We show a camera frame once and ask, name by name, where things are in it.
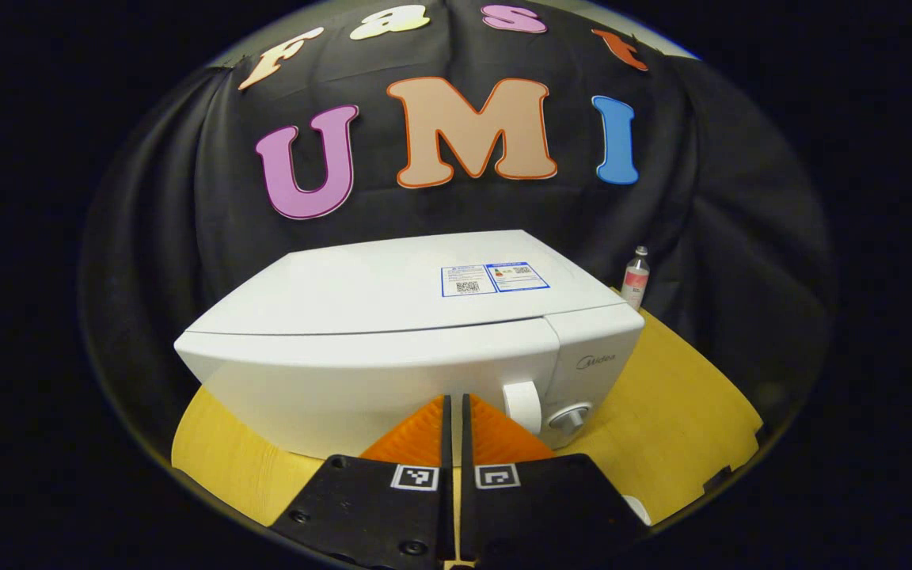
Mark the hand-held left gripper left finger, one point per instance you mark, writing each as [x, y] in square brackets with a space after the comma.
[446, 514]

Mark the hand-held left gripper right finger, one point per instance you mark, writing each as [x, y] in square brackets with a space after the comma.
[468, 514]

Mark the white microwave oven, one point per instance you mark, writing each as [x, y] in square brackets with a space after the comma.
[361, 317]

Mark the white square plate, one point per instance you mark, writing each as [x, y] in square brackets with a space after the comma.
[640, 511]

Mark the small clear bottle pink label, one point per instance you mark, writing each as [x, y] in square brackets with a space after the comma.
[635, 281]

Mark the black backdrop cloth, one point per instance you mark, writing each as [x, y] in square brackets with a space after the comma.
[741, 237]

